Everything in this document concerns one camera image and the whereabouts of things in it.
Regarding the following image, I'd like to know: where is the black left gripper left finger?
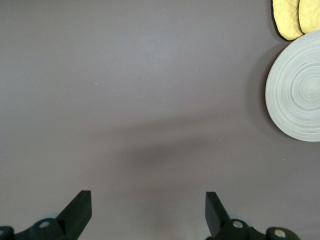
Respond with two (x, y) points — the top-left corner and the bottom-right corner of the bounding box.
(0, 189), (92, 240)

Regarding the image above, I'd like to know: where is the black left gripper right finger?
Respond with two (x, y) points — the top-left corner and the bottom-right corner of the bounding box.
(205, 191), (301, 240)

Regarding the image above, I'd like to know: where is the round wooden plate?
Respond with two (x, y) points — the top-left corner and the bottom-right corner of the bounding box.
(265, 30), (320, 143)

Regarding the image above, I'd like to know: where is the yellow quilted oven mitt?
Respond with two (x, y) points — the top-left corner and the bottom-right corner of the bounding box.
(270, 0), (303, 41)
(298, 0), (320, 35)

